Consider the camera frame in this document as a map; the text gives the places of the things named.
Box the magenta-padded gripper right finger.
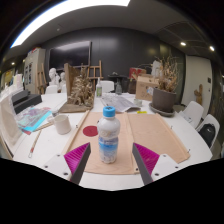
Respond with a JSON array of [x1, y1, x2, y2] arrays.
[[131, 142, 183, 186]]

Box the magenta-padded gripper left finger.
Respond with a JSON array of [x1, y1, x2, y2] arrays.
[[42, 142, 92, 185]]

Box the white bottle with blue cap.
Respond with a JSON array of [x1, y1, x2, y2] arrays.
[[96, 105, 121, 164]]

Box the beige canvas mat with slats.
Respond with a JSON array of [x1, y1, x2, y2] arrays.
[[61, 109, 191, 176]]

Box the flat round red coaster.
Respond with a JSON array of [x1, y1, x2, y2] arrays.
[[82, 125, 100, 138]]

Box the white ceramic mug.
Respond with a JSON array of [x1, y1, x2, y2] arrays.
[[47, 114, 72, 136]]

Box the long wooden paintbrush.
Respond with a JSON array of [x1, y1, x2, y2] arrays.
[[27, 129, 43, 159]]

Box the wooden stick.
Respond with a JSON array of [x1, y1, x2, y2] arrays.
[[33, 121, 54, 133]]

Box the colourful painted sheet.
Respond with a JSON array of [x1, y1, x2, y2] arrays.
[[15, 106, 54, 135]]

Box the dry plant in grey pot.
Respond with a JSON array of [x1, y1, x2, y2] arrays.
[[148, 55, 180, 118]]

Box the grey printed newspaper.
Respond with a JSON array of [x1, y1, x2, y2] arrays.
[[100, 94, 142, 114]]

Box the black backpack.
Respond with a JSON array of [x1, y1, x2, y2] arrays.
[[198, 123, 217, 148]]

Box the wooden sculpture on board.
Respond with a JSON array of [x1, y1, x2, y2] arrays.
[[58, 63, 95, 114]]

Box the white plastic chair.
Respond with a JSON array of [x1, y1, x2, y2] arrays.
[[195, 113, 221, 150], [179, 100, 205, 127], [99, 80, 115, 94], [44, 84, 59, 95]]

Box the brown cardboard box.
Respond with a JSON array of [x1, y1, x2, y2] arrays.
[[134, 73, 160, 102]]

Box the large black flat box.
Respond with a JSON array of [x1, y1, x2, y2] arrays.
[[13, 93, 43, 115]]

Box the small white glue bottle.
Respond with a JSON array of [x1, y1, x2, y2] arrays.
[[95, 78, 103, 99]]

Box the grey glass bottle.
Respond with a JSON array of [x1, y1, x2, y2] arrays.
[[114, 81, 123, 95]]

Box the white cloth bag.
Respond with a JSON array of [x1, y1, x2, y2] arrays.
[[0, 94, 24, 148]]

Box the white plaster bust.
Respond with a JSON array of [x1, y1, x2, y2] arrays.
[[59, 71, 67, 89], [48, 67, 61, 88]]

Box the wooden figure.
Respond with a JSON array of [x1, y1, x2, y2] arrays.
[[194, 83, 204, 106]]

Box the small black flat box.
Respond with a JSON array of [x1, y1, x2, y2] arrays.
[[10, 89, 30, 106]]

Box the red box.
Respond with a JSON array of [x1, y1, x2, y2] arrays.
[[128, 67, 147, 80]]

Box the wooden easel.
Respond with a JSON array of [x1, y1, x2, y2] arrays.
[[87, 59, 104, 88], [36, 63, 48, 94]]

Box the white plaster statue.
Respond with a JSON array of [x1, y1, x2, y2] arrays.
[[151, 59, 163, 78]]

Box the white cabinet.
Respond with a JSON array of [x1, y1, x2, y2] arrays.
[[23, 48, 47, 95]]

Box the long white ceiling light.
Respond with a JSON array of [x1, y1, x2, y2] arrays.
[[10, 0, 132, 49]]

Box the black wall screen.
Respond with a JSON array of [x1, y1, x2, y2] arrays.
[[48, 40, 92, 70]]

